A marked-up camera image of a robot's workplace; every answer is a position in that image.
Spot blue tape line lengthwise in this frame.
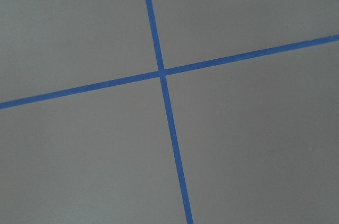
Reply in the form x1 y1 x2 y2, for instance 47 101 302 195
145 0 194 224

